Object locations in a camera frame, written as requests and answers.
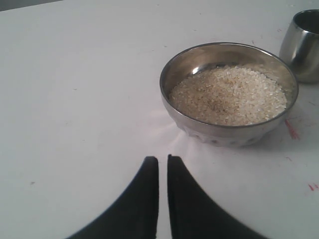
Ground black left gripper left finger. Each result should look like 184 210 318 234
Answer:
70 156 159 239

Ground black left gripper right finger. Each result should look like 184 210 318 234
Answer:
167 154 264 239

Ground steel bowl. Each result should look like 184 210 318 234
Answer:
159 42 299 147

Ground white rice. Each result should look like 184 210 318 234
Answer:
169 67 288 126

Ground small steel cup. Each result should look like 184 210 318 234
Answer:
279 9 319 84

